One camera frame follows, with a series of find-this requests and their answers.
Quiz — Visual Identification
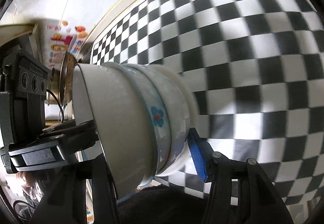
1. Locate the colourful wall poster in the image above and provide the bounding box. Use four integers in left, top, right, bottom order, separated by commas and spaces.
43, 19, 88, 67

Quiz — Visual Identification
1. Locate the brass round dish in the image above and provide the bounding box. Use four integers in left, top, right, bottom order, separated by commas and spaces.
47, 52, 77, 106

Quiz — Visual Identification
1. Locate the white bowl with pink flowers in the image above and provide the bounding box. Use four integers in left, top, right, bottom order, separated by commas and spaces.
152, 64, 201, 176

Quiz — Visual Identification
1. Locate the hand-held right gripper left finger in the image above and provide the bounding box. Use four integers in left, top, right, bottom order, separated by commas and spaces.
30, 157, 118, 224

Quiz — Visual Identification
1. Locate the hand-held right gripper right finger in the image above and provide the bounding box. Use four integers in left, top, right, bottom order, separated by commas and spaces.
187, 128, 291, 224

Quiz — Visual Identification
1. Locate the white bowl with dark rim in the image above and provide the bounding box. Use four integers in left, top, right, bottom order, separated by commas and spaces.
71, 62, 155, 200

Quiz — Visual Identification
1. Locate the black cable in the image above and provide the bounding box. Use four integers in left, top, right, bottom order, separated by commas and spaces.
47, 89, 65, 123

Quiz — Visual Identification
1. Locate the black and white checkered cloth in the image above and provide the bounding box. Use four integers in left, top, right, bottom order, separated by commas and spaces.
90, 0, 324, 205

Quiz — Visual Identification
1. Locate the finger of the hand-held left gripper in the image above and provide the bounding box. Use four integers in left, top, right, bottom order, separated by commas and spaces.
42, 120, 98, 142
57, 134, 103, 164

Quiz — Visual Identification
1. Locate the blue flower bowl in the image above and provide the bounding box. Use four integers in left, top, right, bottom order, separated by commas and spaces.
121, 63, 193, 186

